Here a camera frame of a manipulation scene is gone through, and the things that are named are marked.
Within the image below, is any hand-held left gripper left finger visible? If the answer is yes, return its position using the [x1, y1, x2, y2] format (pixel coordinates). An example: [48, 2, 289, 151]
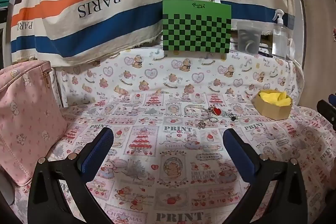
[28, 127, 114, 224]

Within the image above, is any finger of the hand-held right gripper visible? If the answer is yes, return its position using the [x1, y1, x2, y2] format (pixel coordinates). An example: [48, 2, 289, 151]
[316, 93, 336, 132]

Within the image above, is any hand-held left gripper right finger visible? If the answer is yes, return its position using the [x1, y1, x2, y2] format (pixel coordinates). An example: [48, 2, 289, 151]
[223, 128, 315, 224]

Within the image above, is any octagonal cardboard box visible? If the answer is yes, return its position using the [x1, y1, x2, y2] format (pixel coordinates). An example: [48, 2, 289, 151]
[252, 90, 292, 119]

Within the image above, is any yellow cloth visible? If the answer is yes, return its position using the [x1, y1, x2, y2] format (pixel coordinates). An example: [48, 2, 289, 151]
[259, 90, 290, 107]

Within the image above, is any wooden cabinet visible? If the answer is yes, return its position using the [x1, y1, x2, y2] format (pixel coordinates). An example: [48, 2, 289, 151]
[296, 0, 336, 111]

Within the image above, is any pink festive print cloth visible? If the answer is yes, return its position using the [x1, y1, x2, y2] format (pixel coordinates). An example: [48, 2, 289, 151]
[10, 91, 336, 224]

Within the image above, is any pink bear print bag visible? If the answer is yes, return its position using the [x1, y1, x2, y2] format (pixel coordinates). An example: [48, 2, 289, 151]
[0, 60, 68, 186]

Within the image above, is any clear spray bottle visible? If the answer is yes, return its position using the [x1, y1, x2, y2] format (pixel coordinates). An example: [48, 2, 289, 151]
[271, 9, 289, 59]

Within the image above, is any teddy bear print cloth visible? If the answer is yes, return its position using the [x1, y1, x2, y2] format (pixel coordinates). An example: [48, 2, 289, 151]
[52, 44, 302, 109]

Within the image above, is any clear plastic container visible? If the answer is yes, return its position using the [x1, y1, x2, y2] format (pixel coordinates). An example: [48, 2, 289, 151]
[237, 21, 263, 53]

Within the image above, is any green black checkered box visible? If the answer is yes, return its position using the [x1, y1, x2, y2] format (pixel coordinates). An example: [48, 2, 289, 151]
[162, 0, 232, 54]

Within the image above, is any striped lettered cloth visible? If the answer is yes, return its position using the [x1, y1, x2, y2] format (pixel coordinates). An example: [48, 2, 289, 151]
[9, 0, 297, 65]

